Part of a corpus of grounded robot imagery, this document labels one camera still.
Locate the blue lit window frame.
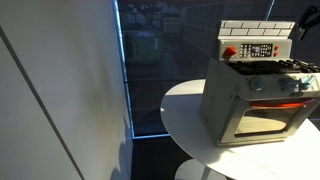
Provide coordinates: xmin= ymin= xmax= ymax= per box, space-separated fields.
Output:
xmin=111 ymin=0 xmax=172 ymax=140

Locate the orange toy oven door handle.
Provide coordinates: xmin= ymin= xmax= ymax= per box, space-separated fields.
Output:
xmin=249 ymin=98 xmax=316 ymax=110

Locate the white table pedestal base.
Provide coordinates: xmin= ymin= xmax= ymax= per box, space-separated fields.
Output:
xmin=174 ymin=158 xmax=228 ymax=180

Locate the grey toy oven stove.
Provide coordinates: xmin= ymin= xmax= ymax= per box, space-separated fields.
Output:
xmin=199 ymin=19 xmax=320 ymax=148

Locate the red round toy knob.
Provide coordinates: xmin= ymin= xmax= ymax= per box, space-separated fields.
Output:
xmin=222 ymin=45 xmax=239 ymax=60

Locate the blue toy stove knob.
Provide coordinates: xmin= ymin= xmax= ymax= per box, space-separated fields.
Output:
xmin=248 ymin=77 xmax=266 ymax=93
xmin=298 ymin=74 xmax=316 ymax=91
xmin=279 ymin=76 xmax=300 ymax=93

